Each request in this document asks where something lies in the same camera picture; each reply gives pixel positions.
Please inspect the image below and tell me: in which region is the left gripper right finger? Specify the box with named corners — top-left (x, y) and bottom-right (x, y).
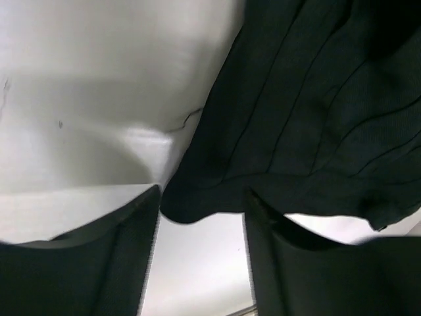
top-left (243, 190), bottom-right (420, 316)

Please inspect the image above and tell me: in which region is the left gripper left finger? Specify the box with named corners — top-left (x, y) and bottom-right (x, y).
top-left (1, 186), bottom-right (161, 315)

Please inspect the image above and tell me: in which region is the black skirt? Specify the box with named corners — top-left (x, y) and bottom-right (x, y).
top-left (161, 1), bottom-right (420, 230)

